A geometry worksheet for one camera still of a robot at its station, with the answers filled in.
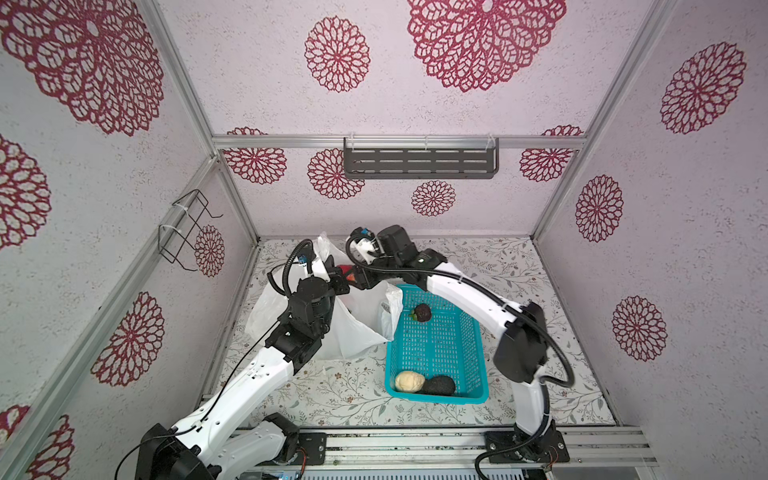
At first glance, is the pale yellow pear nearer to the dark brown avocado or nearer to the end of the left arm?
the dark brown avocado

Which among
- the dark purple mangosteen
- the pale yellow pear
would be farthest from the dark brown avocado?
the dark purple mangosteen

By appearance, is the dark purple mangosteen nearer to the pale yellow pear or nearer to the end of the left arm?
the pale yellow pear

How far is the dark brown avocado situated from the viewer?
80 centimetres

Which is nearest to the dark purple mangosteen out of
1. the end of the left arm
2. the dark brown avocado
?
the dark brown avocado

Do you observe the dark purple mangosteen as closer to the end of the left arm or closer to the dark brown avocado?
the dark brown avocado

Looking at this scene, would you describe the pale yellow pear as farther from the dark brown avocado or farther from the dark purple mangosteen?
the dark purple mangosteen
